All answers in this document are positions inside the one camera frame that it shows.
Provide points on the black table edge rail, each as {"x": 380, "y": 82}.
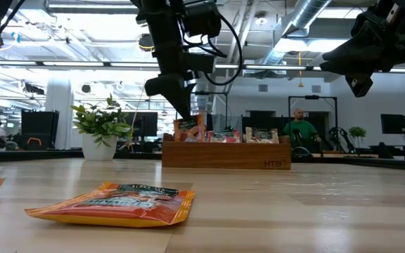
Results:
{"x": 30, "y": 155}

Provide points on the black equipment case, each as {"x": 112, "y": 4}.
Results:
{"x": 39, "y": 123}

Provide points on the background black robot arm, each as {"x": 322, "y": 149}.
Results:
{"x": 336, "y": 135}

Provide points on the silver spiral air duct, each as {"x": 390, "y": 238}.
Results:
{"x": 308, "y": 10}

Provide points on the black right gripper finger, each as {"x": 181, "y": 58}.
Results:
{"x": 360, "y": 84}
{"x": 353, "y": 58}

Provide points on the small background potted plant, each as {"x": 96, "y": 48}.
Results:
{"x": 357, "y": 131}

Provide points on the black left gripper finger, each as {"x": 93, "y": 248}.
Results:
{"x": 186, "y": 103}
{"x": 174, "y": 98}

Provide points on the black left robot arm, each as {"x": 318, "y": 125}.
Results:
{"x": 167, "y": 35}

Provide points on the long ceiling light strip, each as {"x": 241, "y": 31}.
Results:
{"x": 83, "y": 64}

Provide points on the black partition screen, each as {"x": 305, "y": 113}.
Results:
{"x": 258, "y": 121}

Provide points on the green plant in white pot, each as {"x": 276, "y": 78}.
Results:
{"x": 98, "y": 151}

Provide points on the wooden tea box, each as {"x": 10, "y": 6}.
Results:
{"x": 223, "y": 158}

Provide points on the black computer monitor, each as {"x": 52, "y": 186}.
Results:
{"x": 144, "y": 123}
{"x": 394, "y": 123}

